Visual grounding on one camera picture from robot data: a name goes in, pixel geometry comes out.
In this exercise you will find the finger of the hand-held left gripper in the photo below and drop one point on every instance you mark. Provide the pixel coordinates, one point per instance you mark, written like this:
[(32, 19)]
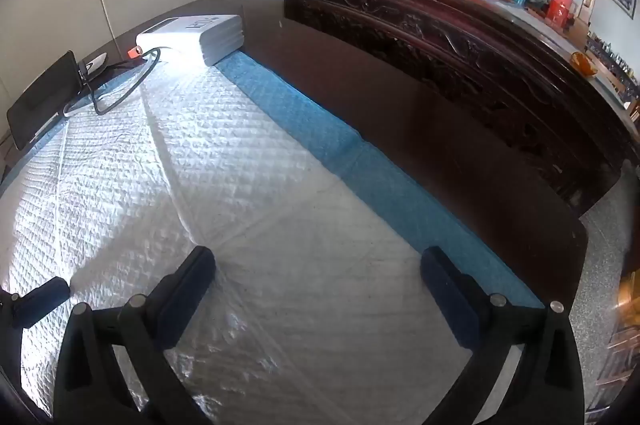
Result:
[(44, 300)]

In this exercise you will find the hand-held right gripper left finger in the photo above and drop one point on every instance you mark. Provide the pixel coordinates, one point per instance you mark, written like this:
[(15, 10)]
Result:
[(186, 300)]

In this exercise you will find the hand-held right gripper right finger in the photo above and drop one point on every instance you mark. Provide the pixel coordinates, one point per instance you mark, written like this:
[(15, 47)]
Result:
[(450, 300)]

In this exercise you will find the white quilted blue-edged pad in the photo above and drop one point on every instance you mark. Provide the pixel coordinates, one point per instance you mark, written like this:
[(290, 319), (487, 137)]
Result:
[(225, 185)]

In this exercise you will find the black smartphone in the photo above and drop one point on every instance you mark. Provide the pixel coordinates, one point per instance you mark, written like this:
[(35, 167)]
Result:
[(42, 105)]

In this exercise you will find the silver phone stand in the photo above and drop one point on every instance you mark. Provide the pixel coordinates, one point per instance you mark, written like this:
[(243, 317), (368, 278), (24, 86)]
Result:
[(95, 63)]

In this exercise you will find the dark carved wooden sideboard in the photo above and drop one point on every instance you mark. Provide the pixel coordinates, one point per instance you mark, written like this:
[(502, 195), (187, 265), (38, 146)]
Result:
[(450, 45)]

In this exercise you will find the white power bank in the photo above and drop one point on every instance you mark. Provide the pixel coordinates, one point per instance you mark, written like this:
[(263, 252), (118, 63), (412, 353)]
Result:
[(190, 37)]

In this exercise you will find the orange ashtray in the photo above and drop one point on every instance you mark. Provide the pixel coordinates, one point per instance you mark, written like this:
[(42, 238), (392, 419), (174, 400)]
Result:
[(584, 64)]

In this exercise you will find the red thermos jug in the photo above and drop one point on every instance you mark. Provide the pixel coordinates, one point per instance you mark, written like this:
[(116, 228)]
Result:
[(559, 2)]

